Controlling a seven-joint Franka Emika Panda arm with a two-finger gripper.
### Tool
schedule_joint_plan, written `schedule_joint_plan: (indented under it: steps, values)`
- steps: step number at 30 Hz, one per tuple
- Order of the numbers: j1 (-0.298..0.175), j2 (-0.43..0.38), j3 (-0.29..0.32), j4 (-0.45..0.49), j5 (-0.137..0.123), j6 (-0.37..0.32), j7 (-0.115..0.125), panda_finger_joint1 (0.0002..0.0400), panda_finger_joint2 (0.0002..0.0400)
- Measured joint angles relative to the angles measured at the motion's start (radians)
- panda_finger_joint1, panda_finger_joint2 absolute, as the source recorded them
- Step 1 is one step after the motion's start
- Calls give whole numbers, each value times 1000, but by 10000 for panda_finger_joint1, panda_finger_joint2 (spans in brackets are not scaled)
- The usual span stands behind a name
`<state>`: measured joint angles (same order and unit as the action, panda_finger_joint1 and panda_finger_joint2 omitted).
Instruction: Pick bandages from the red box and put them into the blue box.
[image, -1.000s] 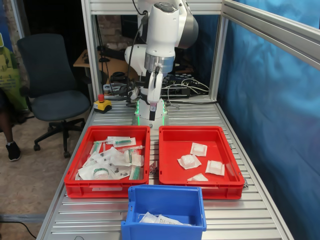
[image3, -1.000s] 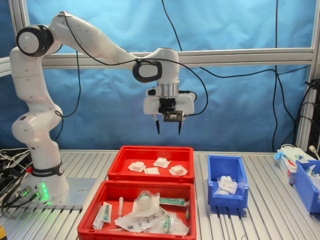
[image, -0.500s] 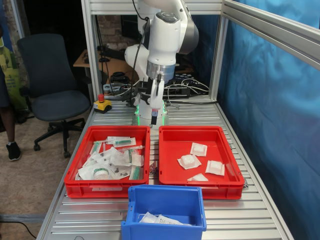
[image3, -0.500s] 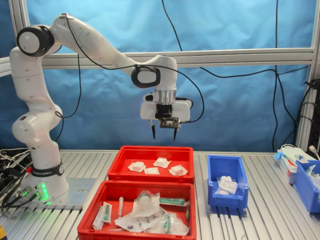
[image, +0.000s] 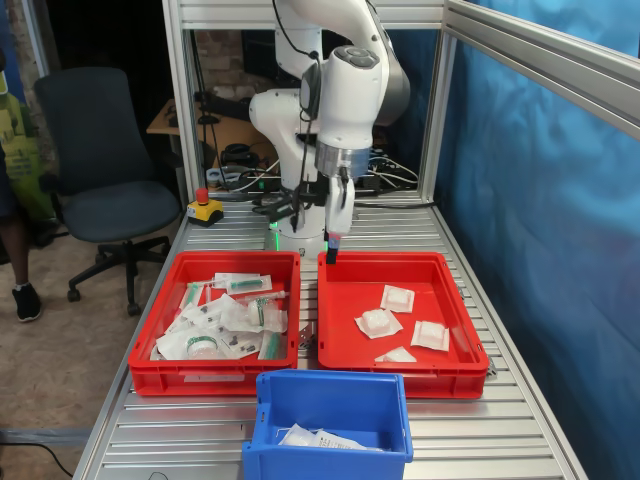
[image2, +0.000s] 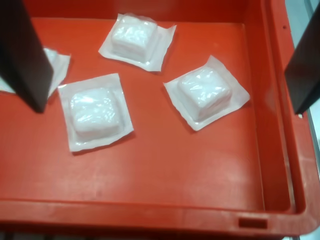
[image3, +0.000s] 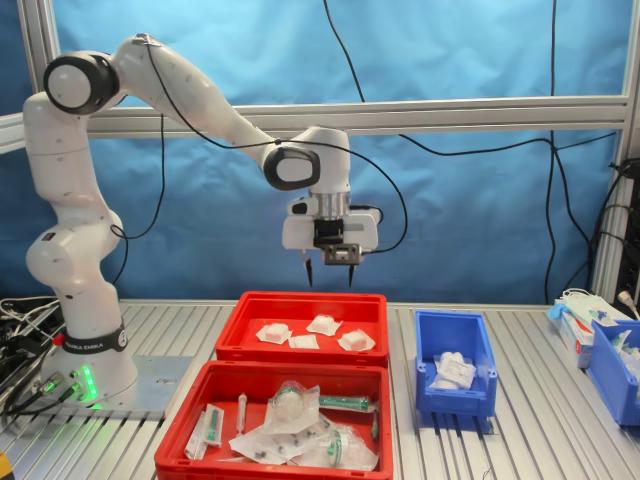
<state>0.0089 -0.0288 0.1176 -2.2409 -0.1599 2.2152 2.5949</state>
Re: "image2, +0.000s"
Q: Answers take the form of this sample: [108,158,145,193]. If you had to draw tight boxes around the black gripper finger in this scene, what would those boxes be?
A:
[284,0,320,115]
[0,0,55,114]

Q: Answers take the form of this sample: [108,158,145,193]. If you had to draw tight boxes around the red crate with bandage packs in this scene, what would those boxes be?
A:
[0,0,320,237]

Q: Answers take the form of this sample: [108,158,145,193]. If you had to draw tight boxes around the white bandage pack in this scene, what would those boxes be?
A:
[57,72,135,153]
[0,47,72,100]
[97,12,177,73]
[162,54,251,132]

